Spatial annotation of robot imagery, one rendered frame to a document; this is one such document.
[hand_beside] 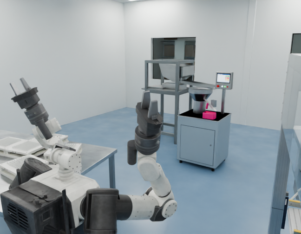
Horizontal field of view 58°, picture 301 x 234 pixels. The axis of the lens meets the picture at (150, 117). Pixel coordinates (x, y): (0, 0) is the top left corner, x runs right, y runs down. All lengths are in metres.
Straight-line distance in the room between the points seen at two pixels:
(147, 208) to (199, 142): 2.94
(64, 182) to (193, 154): 3.12
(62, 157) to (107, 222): 0.30
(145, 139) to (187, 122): 3.09
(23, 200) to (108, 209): 0.29
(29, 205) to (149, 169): 0.40
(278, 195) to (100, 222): 1.07
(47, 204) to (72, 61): 5.72
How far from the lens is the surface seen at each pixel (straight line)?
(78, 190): 1.04
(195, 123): 3.91
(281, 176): 1.66
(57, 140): 1.41
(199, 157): 4.03
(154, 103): 0.80
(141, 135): 0.89
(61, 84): 6.39
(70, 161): 1.05
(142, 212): 1.06
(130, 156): 0.97
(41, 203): 1.00
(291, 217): 1.65
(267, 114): 6.41
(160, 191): 1.09
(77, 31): 6.71
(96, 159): 2.29
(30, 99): 1.33
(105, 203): 0.95
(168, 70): 4.90
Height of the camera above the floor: 1.73
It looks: 14 degrees down
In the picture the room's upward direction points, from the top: straight up
